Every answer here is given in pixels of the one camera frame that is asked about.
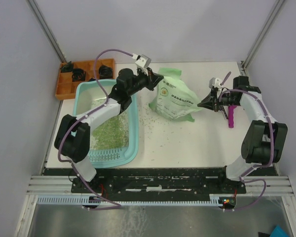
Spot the blue object bottom corner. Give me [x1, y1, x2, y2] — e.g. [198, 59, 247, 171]
[270, 225, 289, 237]

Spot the black ring part in tray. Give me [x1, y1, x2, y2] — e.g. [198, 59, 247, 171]
[72, 68, 86, 82]

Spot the orange compartment tray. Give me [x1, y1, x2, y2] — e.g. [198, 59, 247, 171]
[55, 58, 115, 100]

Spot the white plastic clip tool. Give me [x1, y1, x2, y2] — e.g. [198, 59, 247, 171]
[220, 106, 229, 120]

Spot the magenta plastic litter scoop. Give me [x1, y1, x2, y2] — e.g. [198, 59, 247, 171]
[228, 106, 237, 128]

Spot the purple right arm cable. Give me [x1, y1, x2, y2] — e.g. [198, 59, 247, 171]
[218, 71, 275, 212]

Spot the white slotted cable duct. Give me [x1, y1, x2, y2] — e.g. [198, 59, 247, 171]
[36, 194, 225, 205]

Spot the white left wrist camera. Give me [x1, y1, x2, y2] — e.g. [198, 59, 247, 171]
[132, 53, 151, 75]

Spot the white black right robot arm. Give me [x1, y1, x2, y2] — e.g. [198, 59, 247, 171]
[197, 76, 288, 193]

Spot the teal plastic litter box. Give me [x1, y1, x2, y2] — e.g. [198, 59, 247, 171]
[73, 81, 139, 168]

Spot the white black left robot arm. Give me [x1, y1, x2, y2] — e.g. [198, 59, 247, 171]
[54, 68, 164, 193]

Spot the aluminium frame rail left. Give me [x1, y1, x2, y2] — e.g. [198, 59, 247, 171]
[26, 0, 66, 63]

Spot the green litter granules pile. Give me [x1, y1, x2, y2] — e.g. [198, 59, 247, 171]
[90, 113, 129, 150]

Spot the black round part in tray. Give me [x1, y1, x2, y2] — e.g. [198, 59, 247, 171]
[98, 65, 113, 79]

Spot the green cat litter bag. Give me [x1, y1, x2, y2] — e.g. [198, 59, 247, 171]
[149, 68, 202, 122]

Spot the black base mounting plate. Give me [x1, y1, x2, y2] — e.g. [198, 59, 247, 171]
[71, 168, 246, 202]

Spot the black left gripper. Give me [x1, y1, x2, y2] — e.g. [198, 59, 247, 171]
[126, 66, 162, 96]

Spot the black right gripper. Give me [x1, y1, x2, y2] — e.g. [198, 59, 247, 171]
[197, 88, 241, 113]

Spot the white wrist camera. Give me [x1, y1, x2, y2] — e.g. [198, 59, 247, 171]
[209, 78, 222, 89]
[132, 53, 151, 75]

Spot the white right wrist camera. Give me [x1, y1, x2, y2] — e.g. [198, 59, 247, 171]
[209, 78, 222, 89]

